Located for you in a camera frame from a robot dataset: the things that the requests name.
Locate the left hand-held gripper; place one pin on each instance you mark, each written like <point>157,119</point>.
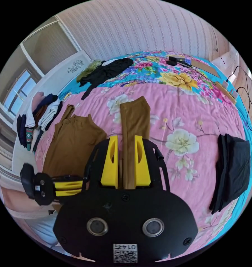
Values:
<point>44,187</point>

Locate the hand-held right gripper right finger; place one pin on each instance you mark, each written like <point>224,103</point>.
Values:
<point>142,171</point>

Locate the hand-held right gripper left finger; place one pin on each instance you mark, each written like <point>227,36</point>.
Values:
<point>111,166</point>

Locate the khaki long sleeve shirt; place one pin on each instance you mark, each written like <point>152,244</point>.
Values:
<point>75,141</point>

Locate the person's left forearm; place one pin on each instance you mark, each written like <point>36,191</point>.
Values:
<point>19,198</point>

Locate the person's body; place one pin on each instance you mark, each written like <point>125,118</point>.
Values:
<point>46,229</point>

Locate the bed with floral quilt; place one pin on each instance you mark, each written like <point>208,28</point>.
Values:
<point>180,108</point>

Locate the pile of folded clothes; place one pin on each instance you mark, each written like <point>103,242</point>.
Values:
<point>46,116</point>

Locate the folded black garment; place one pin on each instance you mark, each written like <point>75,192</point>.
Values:
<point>232,166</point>

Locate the heap of black and green clothes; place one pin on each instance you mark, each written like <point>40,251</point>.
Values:
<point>109,71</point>

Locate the white bed headboard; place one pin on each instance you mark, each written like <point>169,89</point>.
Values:
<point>61,73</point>

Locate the window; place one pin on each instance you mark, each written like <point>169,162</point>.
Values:
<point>17,93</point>

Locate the black box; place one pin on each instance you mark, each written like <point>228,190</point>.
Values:
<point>176,60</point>

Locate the wooden board with chargers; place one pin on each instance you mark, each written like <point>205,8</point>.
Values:
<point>225,89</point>

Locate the flat cardboard sheet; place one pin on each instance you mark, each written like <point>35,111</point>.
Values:
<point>204,67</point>

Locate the cupboard with sliding doors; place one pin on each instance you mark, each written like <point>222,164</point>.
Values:
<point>46,46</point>

